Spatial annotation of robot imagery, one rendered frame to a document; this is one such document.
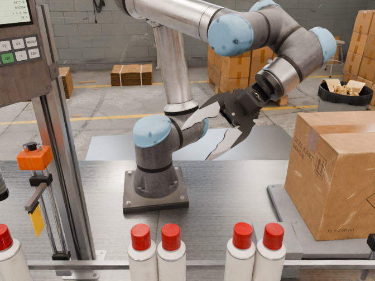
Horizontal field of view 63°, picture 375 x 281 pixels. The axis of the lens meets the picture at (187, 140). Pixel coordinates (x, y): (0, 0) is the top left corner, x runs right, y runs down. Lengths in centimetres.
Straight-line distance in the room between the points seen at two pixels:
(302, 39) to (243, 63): 321
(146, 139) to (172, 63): 25
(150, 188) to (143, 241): 44
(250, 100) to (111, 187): 68
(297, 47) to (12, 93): 53
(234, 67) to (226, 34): 327
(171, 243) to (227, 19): 41
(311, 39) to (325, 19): 616
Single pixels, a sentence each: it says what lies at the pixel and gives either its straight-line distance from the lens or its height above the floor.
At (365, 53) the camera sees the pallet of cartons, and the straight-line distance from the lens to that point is 441.
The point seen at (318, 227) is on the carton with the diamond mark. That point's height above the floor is 90.
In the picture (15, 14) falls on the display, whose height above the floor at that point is 142.
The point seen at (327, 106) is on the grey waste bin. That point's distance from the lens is 298.
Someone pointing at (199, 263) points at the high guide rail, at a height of 96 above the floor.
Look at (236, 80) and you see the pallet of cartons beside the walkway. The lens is 392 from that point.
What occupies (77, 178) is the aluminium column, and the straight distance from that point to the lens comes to 70.
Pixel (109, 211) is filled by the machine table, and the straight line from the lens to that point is 100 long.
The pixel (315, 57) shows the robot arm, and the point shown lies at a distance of 69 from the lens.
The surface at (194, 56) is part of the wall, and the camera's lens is 607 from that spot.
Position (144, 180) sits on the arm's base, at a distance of 98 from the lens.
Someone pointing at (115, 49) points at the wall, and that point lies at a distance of 598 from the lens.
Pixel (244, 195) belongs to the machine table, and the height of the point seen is 83.
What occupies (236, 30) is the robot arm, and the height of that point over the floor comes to 138.
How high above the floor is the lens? 146
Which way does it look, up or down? 27 degrees down
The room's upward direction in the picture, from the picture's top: straight up
